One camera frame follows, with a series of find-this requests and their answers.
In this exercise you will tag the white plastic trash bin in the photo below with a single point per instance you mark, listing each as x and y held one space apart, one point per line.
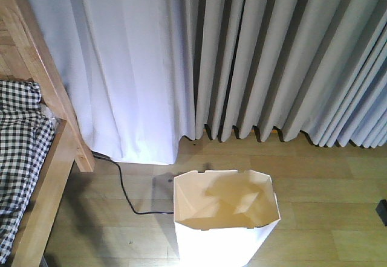
222 217

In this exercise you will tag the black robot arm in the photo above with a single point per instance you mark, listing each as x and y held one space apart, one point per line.
381 210

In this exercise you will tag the white pleated curtain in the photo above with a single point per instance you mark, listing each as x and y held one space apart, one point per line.
142 74

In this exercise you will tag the black white checkered bedding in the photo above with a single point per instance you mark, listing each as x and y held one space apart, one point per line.
26 136

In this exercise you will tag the wooden bed frame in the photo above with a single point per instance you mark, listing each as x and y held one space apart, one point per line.
25 57

